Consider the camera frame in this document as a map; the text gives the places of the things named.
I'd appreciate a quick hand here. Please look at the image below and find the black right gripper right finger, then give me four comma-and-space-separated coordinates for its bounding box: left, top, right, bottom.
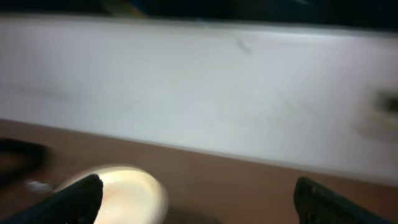
294, 177, 393, 224

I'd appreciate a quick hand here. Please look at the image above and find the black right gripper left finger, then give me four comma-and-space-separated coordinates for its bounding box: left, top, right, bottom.
1, 174, 103, 224

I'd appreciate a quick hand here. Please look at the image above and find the cream plate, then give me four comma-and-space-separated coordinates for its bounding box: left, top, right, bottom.
55, 164, 169, 224

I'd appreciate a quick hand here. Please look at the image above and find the brown serving tray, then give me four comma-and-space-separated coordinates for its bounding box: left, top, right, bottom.
1, 139, 49, 188

